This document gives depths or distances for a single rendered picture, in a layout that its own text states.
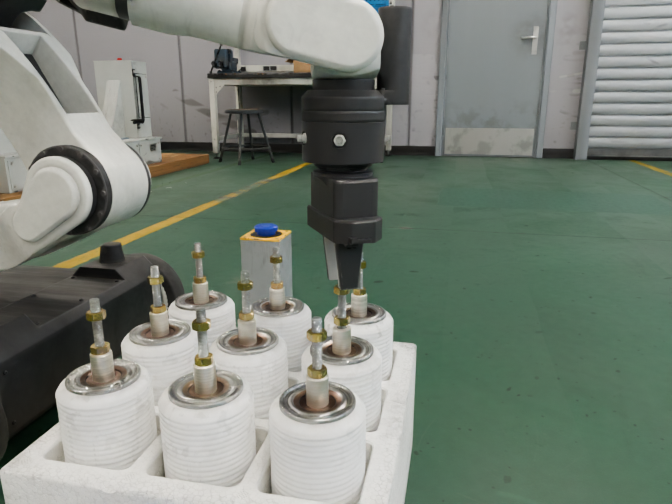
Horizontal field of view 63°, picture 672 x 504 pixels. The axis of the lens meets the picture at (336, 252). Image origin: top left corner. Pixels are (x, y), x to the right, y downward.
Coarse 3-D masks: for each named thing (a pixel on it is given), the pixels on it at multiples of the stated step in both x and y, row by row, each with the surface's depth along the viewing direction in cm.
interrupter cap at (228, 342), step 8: (256, 328) 71; (264, 328) 71; (224, 336) 68; (232, 336) 69; (264, 336) 69; (272, 336) 69; (216, 344) 67; (224, 344) 66; (232, 344) 66; (256, 344) 67; (264, 344) 66; (272, 344) 66; (224, 352) 65; (232, 352) 64; (240, 352) 64; (248, 352) 64; (256, 352) 64
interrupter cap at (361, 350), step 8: (328, 336) 68; (352, 336) 68; (328, 344) 66; (352, 344) 66; (360, 344) 66; (368, 344) 66; (328, 352) 65; (352, 352) 65; (360, 352) 64; (368, 352) 64; (328, 360) 62; (336, 360) 62; (344, 360) 62; (352, 360) 62; (360, 360) 62
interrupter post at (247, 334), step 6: (240, 324) 66; (246, 324) 66; (252, 324) 66; (240, 330) 66; (246, 330) 66; (252, 330) 66; (240, 336) 67; (246, 336) 66; (252, 336) 67; (240, 342) 67; (246, 342) 66; (252, 342) 67
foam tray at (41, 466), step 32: (288, 384) 74; (384, 384) 72; (384, 416) 64; (32, 448) 59; (160, 448) 59; (256, 448) 63; (384, 448) 59; (32, 480) 54; (64, 480) 54; (96, 480) 54; (128, 480) 54; (160, 480) 54; (256, 480) 54; (384, 480) 54
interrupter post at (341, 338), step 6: (336, 330) 64; (342, 330) 64; (348, 330) 64; (336, 336) 64; (342, 336) 64; (348, 336) 64; (336, 342) 64; (342, 342) 64; (348, 342) 64; (336, 348) 64; (342, 348) 64; (348, 348) 64; (342, 354) 64
